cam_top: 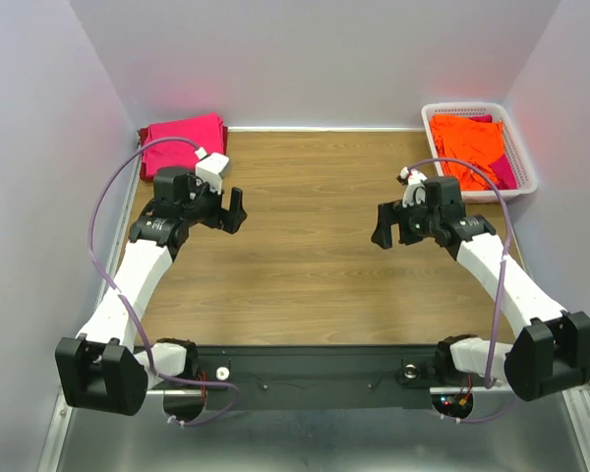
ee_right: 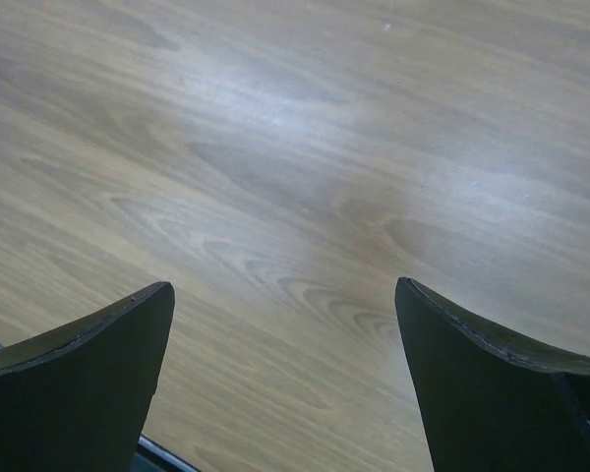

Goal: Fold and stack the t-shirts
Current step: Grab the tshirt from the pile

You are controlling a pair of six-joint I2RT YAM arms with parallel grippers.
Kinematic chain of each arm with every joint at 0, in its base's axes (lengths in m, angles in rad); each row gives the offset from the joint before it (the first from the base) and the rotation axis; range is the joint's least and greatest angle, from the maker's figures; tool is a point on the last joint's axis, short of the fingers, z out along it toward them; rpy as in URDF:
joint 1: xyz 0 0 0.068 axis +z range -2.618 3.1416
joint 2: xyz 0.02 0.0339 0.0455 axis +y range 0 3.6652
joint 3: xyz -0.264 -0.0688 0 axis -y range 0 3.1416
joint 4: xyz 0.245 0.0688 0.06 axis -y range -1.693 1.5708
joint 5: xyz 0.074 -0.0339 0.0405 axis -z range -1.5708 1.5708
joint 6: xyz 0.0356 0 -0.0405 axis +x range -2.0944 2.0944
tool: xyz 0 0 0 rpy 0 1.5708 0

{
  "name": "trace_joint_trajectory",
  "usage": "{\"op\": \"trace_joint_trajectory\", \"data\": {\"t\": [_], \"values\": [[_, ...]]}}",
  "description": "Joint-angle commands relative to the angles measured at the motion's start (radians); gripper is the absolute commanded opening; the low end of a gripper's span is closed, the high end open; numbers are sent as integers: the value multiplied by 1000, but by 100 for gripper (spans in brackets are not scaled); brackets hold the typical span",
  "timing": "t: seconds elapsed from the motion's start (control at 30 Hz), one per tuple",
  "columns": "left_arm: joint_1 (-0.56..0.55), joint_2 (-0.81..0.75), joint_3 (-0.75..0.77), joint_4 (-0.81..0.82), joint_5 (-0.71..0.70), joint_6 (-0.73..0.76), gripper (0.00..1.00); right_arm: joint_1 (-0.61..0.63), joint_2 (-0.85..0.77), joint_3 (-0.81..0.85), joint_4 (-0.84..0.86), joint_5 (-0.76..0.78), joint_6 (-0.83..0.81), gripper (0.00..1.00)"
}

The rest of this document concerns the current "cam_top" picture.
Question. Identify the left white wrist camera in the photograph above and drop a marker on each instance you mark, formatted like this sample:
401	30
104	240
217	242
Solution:
212	169

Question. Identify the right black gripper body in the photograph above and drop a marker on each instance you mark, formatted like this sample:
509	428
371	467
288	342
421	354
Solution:
416	222

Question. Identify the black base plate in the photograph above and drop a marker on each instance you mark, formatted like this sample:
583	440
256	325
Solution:
320	377

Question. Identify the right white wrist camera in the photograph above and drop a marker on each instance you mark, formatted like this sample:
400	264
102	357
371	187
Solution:
414	192

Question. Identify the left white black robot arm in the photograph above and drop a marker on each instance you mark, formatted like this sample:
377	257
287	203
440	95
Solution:
99	368

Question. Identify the orange t shirt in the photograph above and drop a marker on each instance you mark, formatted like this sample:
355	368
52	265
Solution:
476	142

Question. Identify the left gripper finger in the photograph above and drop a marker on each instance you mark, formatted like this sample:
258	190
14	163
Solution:
233	220
236	201

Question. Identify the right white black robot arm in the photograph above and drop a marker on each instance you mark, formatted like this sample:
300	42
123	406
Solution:
551	350

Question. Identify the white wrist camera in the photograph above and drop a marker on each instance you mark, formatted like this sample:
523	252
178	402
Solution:
212	169
414	192

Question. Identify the aluminium frame rail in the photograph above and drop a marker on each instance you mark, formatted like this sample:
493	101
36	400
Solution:
303	271

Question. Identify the folded dark red t shirt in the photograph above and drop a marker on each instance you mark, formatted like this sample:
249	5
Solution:
142	167

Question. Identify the folded pink t shirt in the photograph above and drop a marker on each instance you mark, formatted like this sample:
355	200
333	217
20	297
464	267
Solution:
184	142

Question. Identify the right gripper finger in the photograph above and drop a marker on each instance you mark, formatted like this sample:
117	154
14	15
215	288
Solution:
387	214
382	235

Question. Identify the crumpled pink t shirt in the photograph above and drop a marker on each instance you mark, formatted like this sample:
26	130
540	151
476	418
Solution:
501	166

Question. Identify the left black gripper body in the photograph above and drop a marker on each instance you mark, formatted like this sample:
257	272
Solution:
205	206

